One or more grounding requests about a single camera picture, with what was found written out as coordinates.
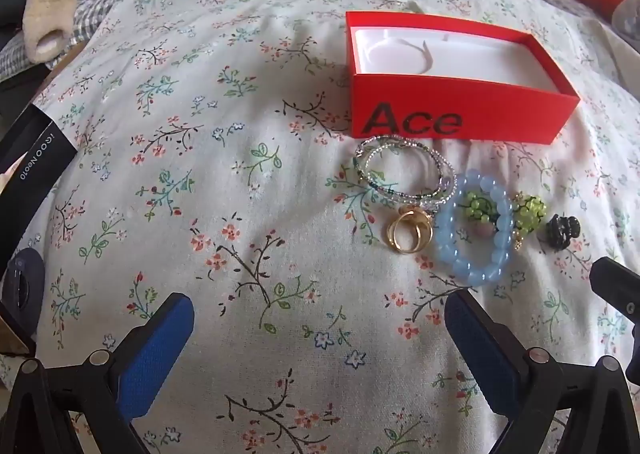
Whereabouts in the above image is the gold ring with green stone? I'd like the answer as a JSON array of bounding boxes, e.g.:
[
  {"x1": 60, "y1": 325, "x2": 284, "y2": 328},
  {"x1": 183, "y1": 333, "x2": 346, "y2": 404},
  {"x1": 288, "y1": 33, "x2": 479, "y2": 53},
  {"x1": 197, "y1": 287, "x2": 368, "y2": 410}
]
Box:
[{"x1": 383, "y1": 205, "x2": 434, "y2": 254}]

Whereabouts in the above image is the green bead black cord bracelet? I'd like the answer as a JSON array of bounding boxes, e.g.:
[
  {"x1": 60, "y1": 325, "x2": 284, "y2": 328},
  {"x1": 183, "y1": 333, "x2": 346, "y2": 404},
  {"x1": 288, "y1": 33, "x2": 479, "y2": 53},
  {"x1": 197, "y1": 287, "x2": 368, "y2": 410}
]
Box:
[{"x1": 458, "y1": 189, "x2": 548, "y2": 251}]

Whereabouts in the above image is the crumpled grey white cloth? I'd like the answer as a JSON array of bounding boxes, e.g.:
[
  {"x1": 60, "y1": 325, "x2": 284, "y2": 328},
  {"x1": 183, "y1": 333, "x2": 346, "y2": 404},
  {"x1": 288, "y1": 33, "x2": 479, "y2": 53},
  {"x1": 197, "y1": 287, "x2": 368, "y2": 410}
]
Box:
[{"x1": 612, "y1": 0, "x2": 640, "y2": 48}]

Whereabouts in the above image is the black flower hair clip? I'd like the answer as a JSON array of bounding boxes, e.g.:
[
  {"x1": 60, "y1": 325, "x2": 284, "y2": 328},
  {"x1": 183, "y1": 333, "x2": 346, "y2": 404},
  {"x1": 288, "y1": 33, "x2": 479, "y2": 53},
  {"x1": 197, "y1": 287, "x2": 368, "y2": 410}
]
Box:
[{"x1": 546, "y1": 214, "x2": 582, "y2": 251}]

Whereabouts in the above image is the black iQOO phone box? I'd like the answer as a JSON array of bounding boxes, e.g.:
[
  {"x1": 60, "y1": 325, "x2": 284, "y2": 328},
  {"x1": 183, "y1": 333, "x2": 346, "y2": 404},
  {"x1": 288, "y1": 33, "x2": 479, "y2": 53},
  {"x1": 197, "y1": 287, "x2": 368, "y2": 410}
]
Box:
[{"x1": 1, "y1": 104, "x2": 77, "y2": 273}]

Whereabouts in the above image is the clear beaded bracelet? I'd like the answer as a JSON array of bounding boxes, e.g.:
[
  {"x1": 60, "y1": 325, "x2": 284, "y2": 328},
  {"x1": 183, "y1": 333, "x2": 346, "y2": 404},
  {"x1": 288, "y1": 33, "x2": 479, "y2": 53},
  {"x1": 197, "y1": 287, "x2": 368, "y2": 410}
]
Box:
[{"x1": 360, "y1": 138, "x2": 458, "y2": 211}]

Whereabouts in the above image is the light blue bead bracelet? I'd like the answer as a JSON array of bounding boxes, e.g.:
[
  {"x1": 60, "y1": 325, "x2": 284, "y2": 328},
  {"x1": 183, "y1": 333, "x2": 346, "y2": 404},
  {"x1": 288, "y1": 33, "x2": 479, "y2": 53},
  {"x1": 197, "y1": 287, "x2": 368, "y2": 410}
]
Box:
[{"x1": 433, "y1": 168, "x2": 516, "y2": 287}]

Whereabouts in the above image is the green multicolour beaded bracelet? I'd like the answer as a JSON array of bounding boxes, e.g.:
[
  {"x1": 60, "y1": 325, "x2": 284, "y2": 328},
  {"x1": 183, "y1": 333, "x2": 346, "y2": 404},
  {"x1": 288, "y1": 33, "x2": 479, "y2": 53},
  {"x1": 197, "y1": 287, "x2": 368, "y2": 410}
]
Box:
[{"x1": 352, "y1": 135, "x2": 426, "y2": 198}]

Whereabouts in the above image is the red Ace jewelry box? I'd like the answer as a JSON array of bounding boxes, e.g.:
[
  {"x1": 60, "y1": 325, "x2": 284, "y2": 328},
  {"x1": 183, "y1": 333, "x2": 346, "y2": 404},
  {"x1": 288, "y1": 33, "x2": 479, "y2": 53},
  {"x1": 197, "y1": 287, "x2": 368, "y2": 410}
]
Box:
[{"x1": 345, "y1": 11, "x2": 579, "y2": 144}]

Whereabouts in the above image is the floral bed sheet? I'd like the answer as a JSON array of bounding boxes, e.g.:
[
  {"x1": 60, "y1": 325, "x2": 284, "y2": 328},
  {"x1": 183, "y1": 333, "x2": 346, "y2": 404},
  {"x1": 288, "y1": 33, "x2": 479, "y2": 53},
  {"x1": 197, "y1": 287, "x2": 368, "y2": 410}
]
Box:
[{"x1": 23, "y1": 0, "x2": 639, "y2": 453}]

